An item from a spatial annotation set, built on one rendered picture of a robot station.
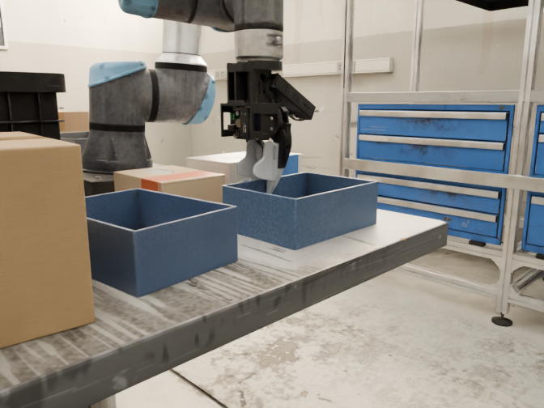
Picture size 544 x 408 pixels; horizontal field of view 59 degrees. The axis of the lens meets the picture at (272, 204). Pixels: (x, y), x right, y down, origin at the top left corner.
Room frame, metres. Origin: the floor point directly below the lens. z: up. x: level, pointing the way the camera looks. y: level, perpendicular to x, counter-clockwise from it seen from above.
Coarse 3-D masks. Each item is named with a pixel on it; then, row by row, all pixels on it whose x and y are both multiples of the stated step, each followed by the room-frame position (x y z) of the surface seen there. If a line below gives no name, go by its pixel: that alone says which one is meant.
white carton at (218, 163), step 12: (204, 156) 0.93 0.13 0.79; (216, 156) 0.93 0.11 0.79; (228, 156) 0.93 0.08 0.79; (240, 156) 0.93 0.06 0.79; (300, 156) 0.97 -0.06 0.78; (192, 168) 0.90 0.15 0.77; (204, 168) 0.87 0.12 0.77; (216, 168) 0.85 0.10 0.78; (228, 168) 0.83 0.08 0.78; (288, 168) 0.95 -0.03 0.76; (300, 168) 0.97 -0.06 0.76; (228, 180) 0.83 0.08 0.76; (240, 180) 0.85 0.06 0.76; (252, 180) 0.87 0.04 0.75
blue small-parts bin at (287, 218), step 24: (240, 192) 0.69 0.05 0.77; (264, 192) 0.78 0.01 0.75; (288, 192) 0.82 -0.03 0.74; (312, 192) 0.85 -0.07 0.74; (336, 192) 0.68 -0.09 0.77; (360, 192) 0.72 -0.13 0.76; (240, 216) 0.69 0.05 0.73; (264, 216) 0.65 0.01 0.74; (288, 216) 0.62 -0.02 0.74; (312, 216) 0.64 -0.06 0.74; (336, 216) 0.68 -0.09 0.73; (360, 216) 0.72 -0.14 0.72; (264, 240) 0.65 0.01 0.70; (288, 240) 0.62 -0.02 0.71; (312, 240) 0.64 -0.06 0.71
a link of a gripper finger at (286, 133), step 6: (288, 126) 0.76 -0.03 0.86; (282, 132) 0.75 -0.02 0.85; (288, 132) 0.76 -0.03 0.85; (276, 138) 0.76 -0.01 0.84; (282, 138) 0.75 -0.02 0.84; (288, 138) 0.76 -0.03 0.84; (282, 144) 0.76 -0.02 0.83; (288, 144) 0.76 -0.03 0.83; (282, 150) 0.76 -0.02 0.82; (288, 150) 0.76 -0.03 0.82; (282, 156) 0.76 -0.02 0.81; (288, 156) 0.76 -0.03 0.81; (282, 162) 0.76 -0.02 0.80
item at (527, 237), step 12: (540, 108) 1.81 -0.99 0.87; (540, 120) 1.79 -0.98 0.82; (540, 132) 1.80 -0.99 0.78; (540, 144) 1.80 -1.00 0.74; (540, 156) 1.79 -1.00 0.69; (540, 168) 1.79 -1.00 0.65; (528, 192) 1.81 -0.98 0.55; (528, 204) 1.81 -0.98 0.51; (540, 204) 1.77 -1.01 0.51; (528, 216) 1.81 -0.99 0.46; (540, 216) 1.78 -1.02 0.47; (528, 228) 1.80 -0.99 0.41; (540, 228) 1.77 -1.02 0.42; (528, 240) 1.80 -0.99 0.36; (540, 240) 1.77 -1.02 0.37; (540, 252) 1.77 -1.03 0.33
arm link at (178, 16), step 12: (120, 0) 0.78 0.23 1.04; (132, 0) 0.76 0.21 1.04; (144, 0) 0.76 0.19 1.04; (156, 0) 0.77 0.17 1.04; (168, 0) 0.78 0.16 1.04; (180, 0) 0.78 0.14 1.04; (192, 0) 0.79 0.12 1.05; (132, 12) 0.78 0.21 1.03; (144, 12) 0.78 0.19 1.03; (156, 12) 0.78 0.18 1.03; (168, 12) 0.79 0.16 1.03; (180, 12) 0.79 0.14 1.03; (192, 12) 0.80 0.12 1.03
